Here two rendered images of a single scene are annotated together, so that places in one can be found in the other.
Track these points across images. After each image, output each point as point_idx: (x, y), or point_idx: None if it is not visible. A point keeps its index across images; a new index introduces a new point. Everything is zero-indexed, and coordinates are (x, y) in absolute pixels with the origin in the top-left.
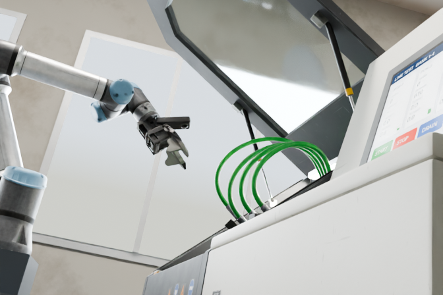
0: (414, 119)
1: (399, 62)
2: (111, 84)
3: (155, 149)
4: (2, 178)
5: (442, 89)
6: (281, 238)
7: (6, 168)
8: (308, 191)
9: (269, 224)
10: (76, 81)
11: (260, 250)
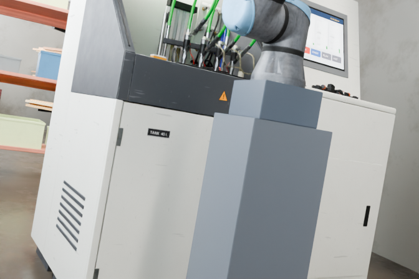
0: (307, 42)
1: None
2: None
3: None
4: (308, 21)
5: (317, 37)
6: (348, 110)
7: (310, 10)
8: (361, 100)
9: (340, 101)
10: None
11: (336, 109)
